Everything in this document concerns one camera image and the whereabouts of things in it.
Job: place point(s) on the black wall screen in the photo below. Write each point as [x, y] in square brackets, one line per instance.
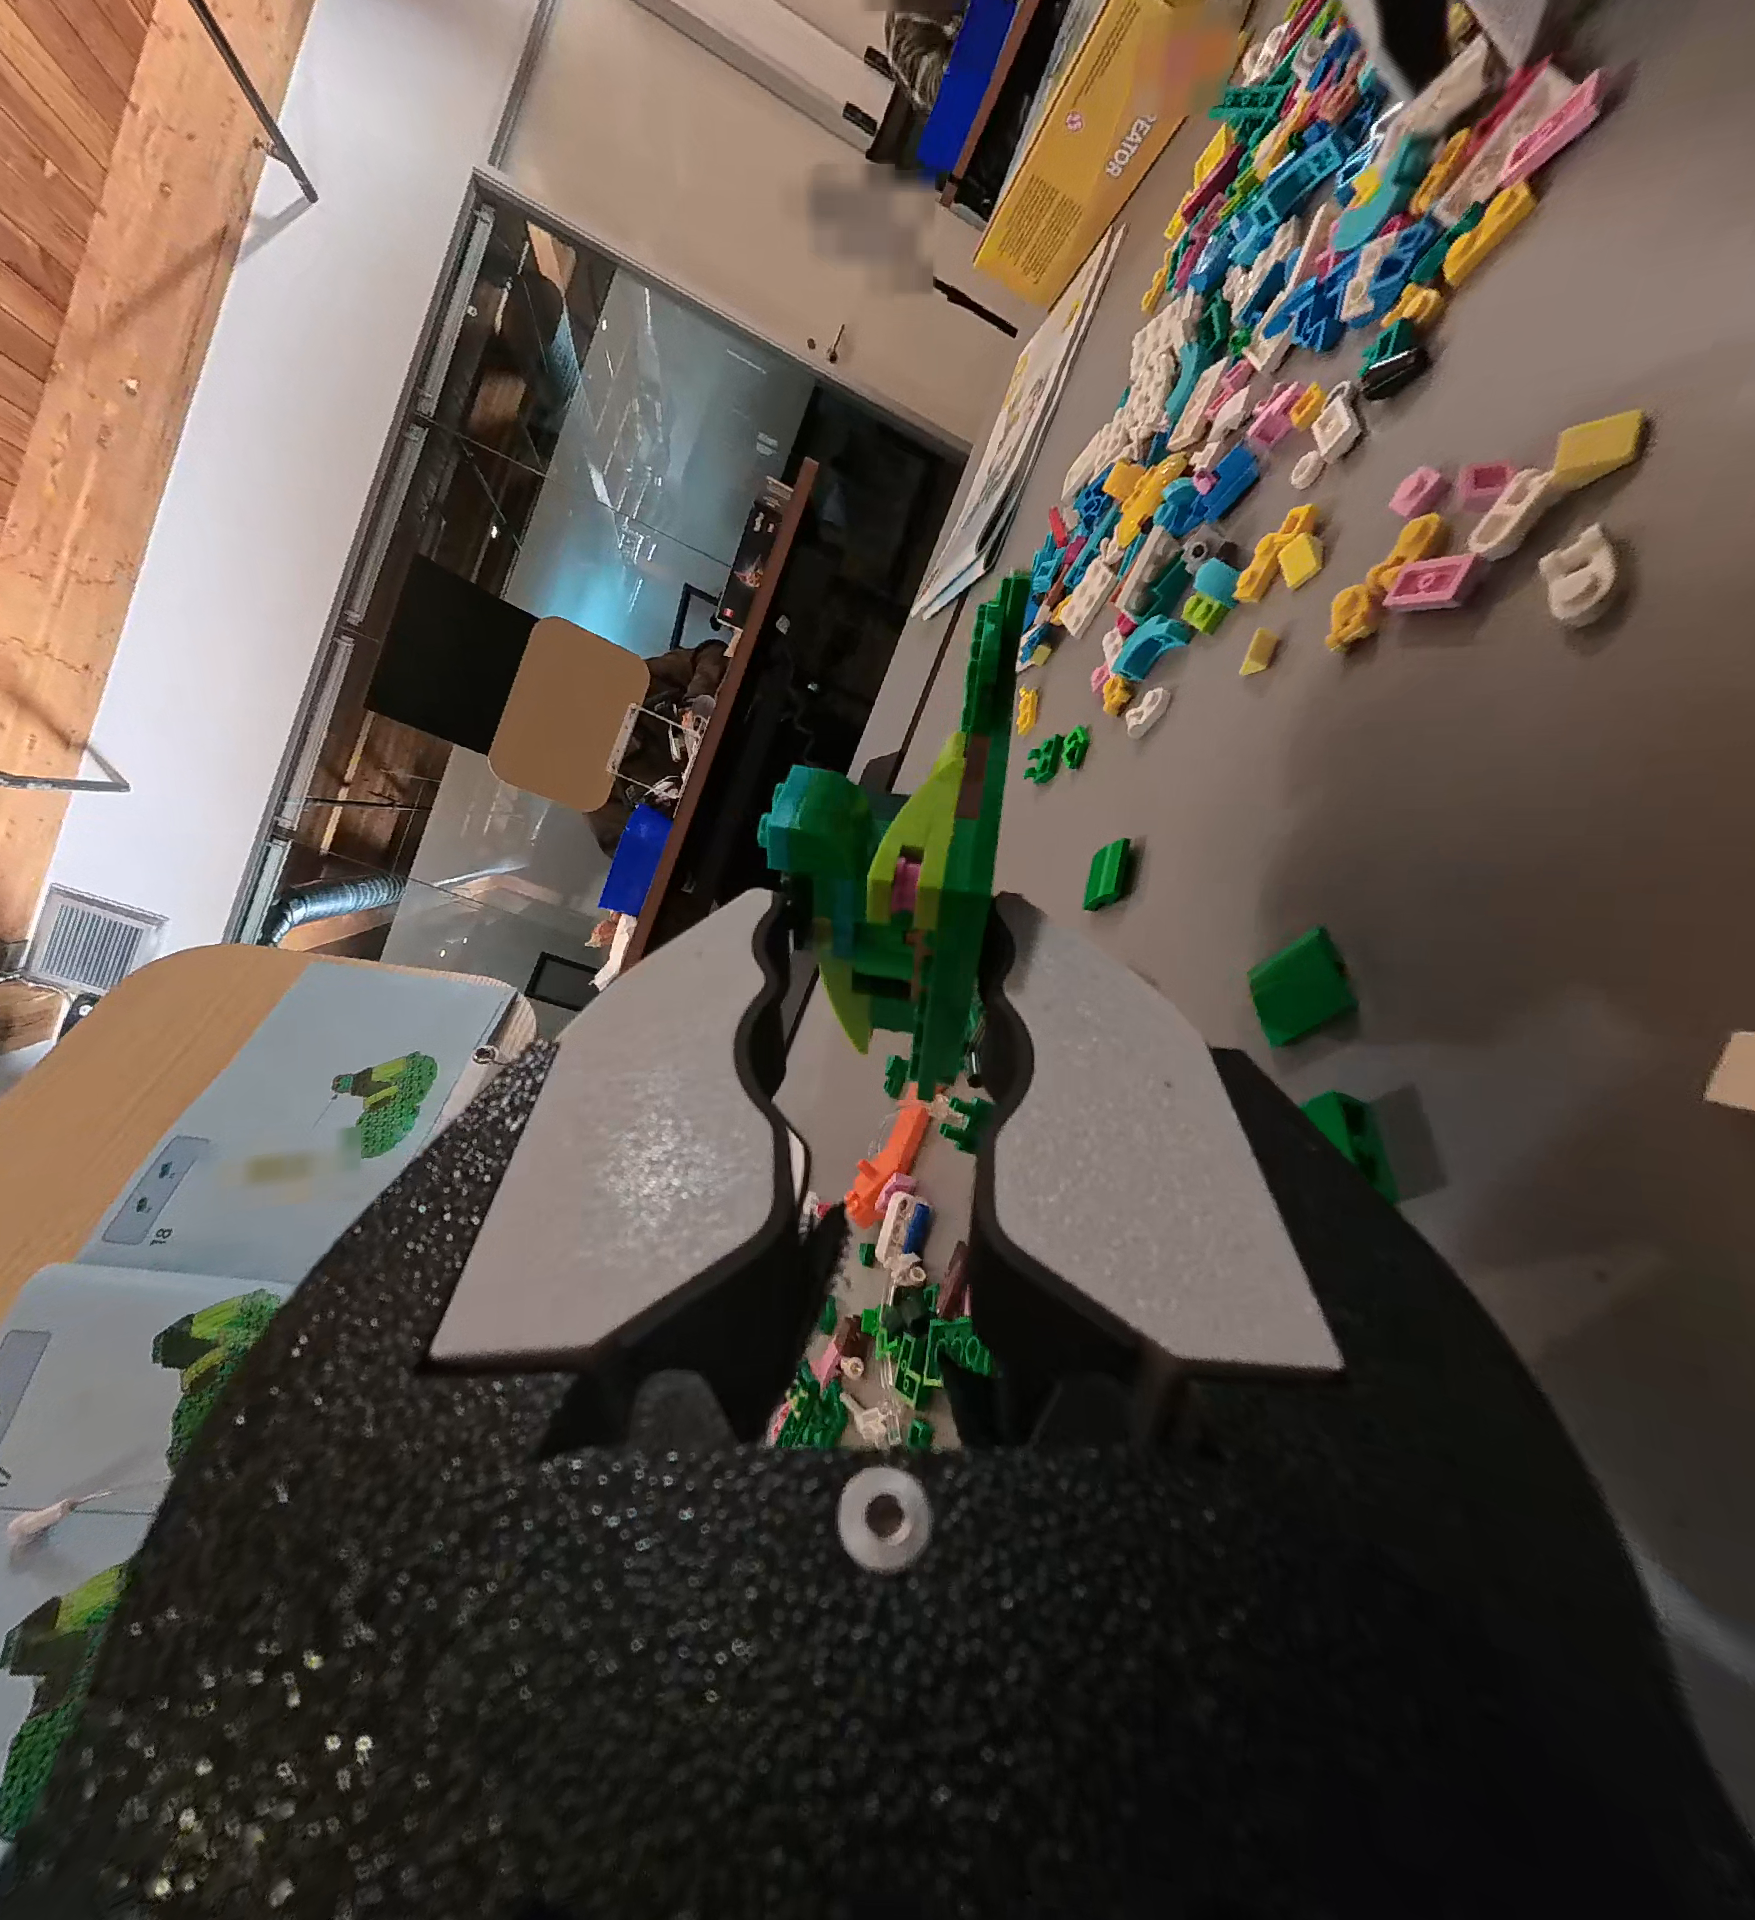
[443, 660]

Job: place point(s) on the pile of colourful toy bricks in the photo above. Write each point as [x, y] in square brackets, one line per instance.
[1194, 494]

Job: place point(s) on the wall air vent grille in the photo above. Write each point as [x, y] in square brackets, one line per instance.
[94, 938]

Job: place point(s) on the open instruction booklet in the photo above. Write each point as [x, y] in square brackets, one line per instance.
[264, 1049]

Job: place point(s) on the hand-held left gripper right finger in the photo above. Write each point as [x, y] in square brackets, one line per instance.
[1147, 1201]

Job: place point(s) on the dark boxed set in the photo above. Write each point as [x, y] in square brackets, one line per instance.
[750, 564]

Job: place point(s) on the orange brick separator tool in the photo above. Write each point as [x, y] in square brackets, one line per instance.
[884, 1170]

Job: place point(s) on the wooden book stand board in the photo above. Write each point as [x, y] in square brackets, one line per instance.
[53, 1109]

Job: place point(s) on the flat instruction booklet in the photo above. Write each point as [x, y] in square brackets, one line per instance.
[1019, 437]

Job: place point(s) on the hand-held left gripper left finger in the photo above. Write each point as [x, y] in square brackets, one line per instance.
[622, 1201]

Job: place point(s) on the white clip toy brick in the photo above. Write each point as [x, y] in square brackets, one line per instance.
[1581, 573]

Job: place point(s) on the long wooden-edged table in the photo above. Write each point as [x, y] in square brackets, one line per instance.
[805, 488]

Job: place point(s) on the yellow toy set box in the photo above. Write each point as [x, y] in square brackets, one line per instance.
[1088, 180]

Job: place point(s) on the scatter of green toy bricks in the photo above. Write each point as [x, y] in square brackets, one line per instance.
[954, 1344]

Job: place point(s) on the silver flexible air duct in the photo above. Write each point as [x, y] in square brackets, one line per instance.
[337, 904]

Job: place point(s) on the green toy brick model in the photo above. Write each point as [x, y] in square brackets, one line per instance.
[954, 899]

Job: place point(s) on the scattered pink yellow toy bricks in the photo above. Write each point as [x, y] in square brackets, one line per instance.
[1434, 581]

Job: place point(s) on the yellow slope toy brick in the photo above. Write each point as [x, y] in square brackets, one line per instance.
[1259, 652]

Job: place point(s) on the blue storage bin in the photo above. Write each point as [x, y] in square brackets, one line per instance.
[635, 864]
[976, 84]

